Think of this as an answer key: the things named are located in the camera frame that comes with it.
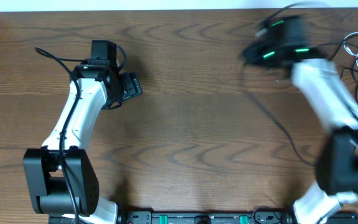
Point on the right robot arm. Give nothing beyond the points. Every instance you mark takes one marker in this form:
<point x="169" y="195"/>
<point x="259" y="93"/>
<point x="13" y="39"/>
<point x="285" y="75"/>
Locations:
<point x="336" y="169"/>

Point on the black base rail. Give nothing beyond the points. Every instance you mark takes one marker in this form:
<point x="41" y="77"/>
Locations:
<point x="264" y="216"/>

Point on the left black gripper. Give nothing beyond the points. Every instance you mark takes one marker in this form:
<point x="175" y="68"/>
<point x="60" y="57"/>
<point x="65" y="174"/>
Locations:
<point x="133" y="84"/>

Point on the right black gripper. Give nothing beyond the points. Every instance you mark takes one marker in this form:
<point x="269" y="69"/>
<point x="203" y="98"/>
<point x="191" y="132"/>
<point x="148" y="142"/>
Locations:
<point x="254" y="59"/>

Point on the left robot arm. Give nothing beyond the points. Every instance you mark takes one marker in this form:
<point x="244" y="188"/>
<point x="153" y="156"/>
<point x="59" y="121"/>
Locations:
<point x="60" y="178"/>

